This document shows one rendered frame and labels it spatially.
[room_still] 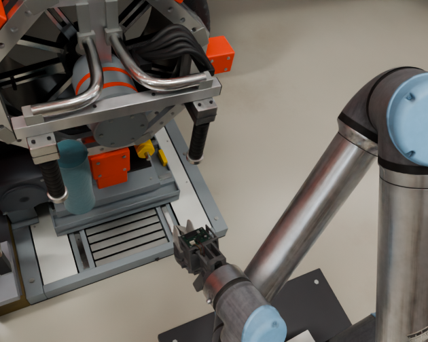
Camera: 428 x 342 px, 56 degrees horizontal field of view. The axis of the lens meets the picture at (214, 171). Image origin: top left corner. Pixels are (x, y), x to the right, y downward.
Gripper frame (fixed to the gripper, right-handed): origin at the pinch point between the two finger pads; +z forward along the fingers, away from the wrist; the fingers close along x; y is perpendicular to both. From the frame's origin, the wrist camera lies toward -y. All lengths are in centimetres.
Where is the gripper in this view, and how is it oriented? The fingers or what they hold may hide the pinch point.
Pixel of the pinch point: (178, 231)
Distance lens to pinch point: 99.8
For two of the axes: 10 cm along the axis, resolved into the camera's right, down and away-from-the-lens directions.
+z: -5.0, -4.6, 7.3
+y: -0.6, -8.3, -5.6
